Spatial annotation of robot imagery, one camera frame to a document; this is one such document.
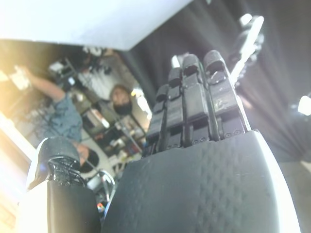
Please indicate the person with black mask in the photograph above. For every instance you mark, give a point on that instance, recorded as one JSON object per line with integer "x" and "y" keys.
{"x": 120, "y": 99}

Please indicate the person in blue shirt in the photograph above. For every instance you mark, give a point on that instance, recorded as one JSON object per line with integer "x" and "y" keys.
{"x": 65, "y": 114}

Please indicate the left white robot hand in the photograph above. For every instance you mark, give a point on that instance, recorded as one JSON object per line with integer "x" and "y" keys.
{"x": 194, "y": 184}

